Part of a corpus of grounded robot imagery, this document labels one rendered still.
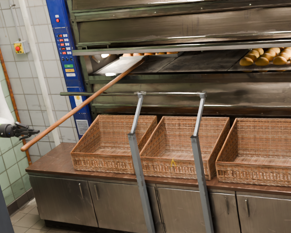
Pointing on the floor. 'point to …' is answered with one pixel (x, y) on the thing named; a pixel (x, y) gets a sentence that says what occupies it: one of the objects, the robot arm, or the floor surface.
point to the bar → (140, 157)
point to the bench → (154, 201)
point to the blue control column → (55, 10)
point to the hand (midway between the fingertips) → (33, 131)
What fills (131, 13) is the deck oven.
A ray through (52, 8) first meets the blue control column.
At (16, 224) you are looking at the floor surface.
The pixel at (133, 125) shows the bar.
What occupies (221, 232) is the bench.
